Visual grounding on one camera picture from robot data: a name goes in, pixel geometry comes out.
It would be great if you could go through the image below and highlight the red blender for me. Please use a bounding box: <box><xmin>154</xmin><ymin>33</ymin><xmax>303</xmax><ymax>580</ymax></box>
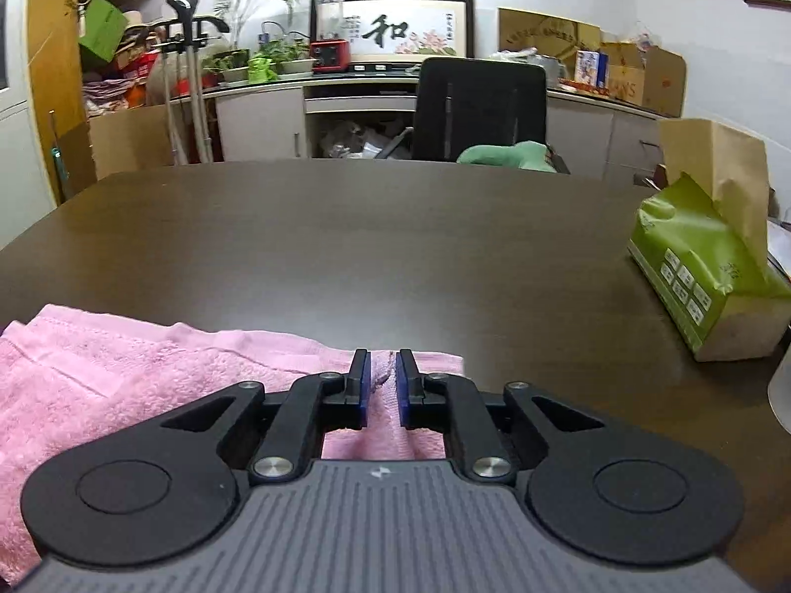
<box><xmin>308</xmin><ymin>0</ymin><xmax>350</xmax><ymax>74</ymax></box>

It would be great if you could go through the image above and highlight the flat cardboard sheet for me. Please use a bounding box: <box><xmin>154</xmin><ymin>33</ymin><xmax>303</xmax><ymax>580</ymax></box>
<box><xmin>497</xmin><ymin>8</ymin><xmax>602</xmax><ymax>70</ymax></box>

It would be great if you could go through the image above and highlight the potted green plant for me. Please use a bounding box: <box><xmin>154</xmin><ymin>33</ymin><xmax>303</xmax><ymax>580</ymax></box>
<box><xmin>201</xmin><ymin>0</ymin><xmax>307</xmax><ymax>82</ymax></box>

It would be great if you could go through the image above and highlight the green plush cushion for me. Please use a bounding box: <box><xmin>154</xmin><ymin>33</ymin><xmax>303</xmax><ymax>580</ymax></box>
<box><xmin>456</xmin><ymin>141</ymin><xmax>556</xmax><ymax>173</ymax></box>

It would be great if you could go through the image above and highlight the green paper bag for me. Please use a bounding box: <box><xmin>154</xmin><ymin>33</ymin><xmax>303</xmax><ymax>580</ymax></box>
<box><xmin>78</xmin><ymin>0</ymin><xmax>128</xmax><ymax>64</ymax></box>

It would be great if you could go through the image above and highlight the green tissue pack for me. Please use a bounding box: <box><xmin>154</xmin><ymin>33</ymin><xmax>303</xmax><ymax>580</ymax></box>
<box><xmin>627</xmin><ymin>175</ymin><xmax>790</xmax><ymax>361</ymax></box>

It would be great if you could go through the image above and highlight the brown paper bag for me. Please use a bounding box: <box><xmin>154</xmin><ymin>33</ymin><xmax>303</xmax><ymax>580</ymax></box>
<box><xmin>659</xmin><ymin>118</ymin><xmax>770</xmax><ymax>268</ymax></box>

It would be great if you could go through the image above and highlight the framed painting on counter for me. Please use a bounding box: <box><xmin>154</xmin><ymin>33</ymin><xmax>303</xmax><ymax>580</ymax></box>
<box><xmin>343</xmin><ymin>0</ymin><xmax>475</xmax><ymax>72</ymax></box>

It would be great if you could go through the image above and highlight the pink towel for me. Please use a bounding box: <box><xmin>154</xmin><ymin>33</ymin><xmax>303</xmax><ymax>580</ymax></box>
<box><xmin>0</xmin><ymin>302</ymin><xmax>466</xmax><ymax>585</ymax></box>

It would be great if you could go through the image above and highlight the cardboard box on floor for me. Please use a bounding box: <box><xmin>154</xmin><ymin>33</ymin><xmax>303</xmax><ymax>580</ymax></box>
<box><xmin>52</xmin><ymin>106</ymin><xmax>175</xmax><ymax>200</ymax></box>

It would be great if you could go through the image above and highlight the black office chair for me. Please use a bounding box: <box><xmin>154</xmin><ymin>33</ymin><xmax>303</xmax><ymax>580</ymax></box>
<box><xmin>377</xmin><ymin>58</ymin><xmax>569</xmax><ymax>174</ymax></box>

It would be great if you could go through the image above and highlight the blue white small box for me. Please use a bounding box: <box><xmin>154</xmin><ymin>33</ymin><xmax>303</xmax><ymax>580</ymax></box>
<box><xmin>574</xmin><ymin>49</ymin><xmax>609</xmax><ymax>88</ymax></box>

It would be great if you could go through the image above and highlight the cardboard box on counter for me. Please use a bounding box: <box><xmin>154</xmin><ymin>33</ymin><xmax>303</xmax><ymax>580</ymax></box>
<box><xmin>601</xmin><ymin>42</ymin><xmax>686</xmax><ymax>118</ymax></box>

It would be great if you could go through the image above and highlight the white counter cabinet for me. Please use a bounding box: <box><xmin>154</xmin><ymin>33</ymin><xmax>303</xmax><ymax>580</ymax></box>
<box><xmin>204</xmin><ymin>71</ymin><xmax>663</xmax><ymax>187</ymax></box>

